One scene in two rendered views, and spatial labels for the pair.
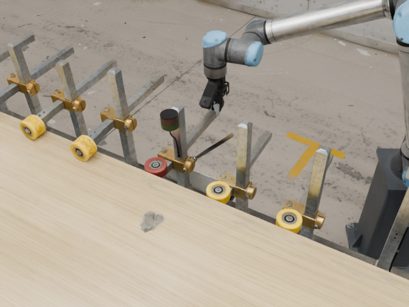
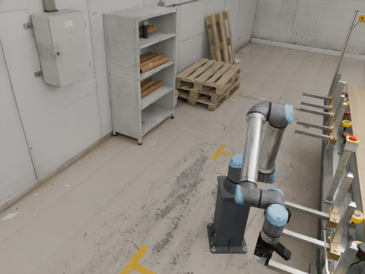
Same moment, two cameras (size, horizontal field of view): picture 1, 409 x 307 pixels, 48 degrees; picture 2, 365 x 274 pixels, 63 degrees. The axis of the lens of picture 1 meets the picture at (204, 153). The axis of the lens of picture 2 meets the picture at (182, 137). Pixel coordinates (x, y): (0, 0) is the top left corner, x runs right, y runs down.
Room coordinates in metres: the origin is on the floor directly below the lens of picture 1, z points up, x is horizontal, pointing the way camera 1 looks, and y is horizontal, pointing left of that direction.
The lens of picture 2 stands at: (2.11, 0.82, 2.14)
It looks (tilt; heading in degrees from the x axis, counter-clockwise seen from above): 31 degrees down; 260
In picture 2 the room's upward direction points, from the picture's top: 3 degrees clockwise
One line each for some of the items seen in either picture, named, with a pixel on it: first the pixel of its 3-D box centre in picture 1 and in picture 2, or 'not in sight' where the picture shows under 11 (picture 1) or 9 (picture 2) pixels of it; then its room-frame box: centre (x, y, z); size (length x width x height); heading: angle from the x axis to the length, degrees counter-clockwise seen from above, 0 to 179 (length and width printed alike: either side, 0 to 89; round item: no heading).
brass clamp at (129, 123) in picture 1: (118, 119); not in sight; (1.36, 0.32, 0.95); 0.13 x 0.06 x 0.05; 59
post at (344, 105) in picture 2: not in sight; (335, 128); (0.43, -1.20, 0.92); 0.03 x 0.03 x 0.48; 59
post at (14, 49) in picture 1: (30, 93); not in sight; (1.60, 0.73, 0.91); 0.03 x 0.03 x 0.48; 59
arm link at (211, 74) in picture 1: (214, 68); (270, 234); (1.52, -0.05, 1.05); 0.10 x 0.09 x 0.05; 58
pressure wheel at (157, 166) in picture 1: (157, 175); not in sight; (1.15, 0.17, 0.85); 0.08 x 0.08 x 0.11
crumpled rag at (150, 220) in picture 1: (150, 218); not in sight; (0.90, 0.18, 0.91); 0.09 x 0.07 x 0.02; 142
